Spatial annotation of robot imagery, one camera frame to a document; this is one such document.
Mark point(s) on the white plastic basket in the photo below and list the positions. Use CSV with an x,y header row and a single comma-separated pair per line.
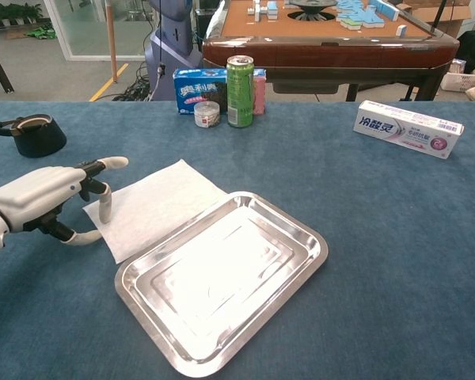
x,y
465,81

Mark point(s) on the brown mahjong table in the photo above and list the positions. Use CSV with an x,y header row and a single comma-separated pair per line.
x,y
340,53

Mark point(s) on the blue Oreo cookie box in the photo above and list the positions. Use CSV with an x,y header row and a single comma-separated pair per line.
x,y
194,89

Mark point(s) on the pink box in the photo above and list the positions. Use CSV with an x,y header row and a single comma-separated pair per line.
x,y
259,97

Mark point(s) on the white toothpaste box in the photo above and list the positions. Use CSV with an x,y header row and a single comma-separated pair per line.
x,y
403,130

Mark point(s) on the row of green plants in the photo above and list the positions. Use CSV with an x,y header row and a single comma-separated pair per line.
x,y
12,14

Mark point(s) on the silver metal tray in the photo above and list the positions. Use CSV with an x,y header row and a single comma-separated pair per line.
x,y
221,285

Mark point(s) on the large mahjong tile heap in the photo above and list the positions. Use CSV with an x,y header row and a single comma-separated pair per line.
x,y
360,16

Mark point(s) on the small round clear container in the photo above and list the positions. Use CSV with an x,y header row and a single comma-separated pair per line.
x,y
207,115

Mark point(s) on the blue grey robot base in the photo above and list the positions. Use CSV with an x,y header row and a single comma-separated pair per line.
x,y
174,23

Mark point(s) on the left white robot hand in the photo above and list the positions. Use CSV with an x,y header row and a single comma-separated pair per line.
x,y
27,194

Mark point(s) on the cardboard box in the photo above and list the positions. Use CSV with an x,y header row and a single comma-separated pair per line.
x,y
447,16

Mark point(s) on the single blue white mahjong tile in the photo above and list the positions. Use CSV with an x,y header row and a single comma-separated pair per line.
x,y
401,30

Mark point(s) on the small mahjong tile cluster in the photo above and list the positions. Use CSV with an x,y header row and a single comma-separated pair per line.
x,y
263,10

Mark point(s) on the green item on floor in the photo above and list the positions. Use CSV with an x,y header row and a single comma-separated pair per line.
x,y
43,31

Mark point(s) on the orange wooden pole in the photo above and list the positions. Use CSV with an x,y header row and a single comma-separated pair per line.
x,y
111,39

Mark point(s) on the blue felt table cover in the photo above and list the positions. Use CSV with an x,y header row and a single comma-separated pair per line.
x,y
360,245

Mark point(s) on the green drink can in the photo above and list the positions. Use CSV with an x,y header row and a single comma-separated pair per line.
x,y
239,95

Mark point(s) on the white paper sheet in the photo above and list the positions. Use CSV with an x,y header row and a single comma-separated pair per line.
x,y
154,202

